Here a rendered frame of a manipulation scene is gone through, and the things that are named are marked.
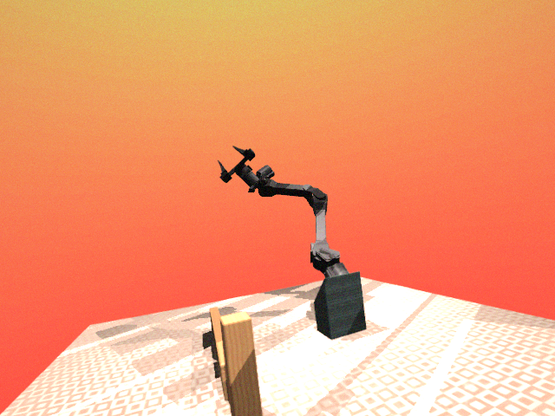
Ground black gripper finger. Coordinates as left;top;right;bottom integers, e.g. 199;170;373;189
217;159;228;174
233;146;248;157

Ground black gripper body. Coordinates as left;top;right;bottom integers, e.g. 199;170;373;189
219;148;255;183

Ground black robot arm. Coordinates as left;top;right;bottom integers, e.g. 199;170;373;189
245;165;349;278

